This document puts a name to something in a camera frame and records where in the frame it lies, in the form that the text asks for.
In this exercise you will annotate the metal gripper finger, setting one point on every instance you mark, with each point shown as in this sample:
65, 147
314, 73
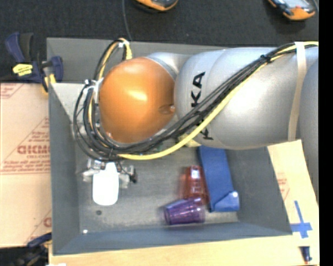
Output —
89, 171
125, 176

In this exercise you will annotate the white plastic bottle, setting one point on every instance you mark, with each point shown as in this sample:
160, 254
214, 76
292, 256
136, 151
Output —
105, 187

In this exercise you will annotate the grey metal bin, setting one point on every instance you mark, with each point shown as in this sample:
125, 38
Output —
144, 204

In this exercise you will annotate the red translucent plastic cup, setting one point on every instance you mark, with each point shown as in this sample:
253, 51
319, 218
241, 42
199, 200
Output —
193, 183

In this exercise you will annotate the purple translucent plastic cup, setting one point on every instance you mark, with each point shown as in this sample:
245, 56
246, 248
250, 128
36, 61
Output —
184, 212

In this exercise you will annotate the blue long box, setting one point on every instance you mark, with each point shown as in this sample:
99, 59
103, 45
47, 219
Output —
216, 170

